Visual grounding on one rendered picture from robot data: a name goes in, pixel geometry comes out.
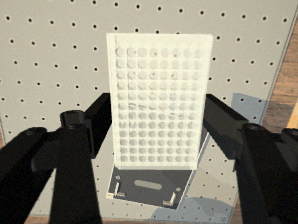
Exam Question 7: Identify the dark grey rectangular plate holder frame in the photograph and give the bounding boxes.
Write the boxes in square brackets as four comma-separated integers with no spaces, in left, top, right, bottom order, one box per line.
[106,162,194,211]

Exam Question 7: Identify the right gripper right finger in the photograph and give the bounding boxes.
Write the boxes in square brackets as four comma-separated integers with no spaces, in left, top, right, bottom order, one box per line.
[202,94,298,224]

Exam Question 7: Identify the white well plate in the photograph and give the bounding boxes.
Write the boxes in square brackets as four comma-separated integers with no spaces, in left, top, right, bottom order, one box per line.
[106,33,214,170]

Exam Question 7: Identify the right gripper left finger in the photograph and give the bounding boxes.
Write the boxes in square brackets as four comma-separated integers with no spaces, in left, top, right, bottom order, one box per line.
[0,93,112,224]

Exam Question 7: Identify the grey perforated base plate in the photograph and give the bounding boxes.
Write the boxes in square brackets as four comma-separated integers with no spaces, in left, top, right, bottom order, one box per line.
[0,0,298,224]

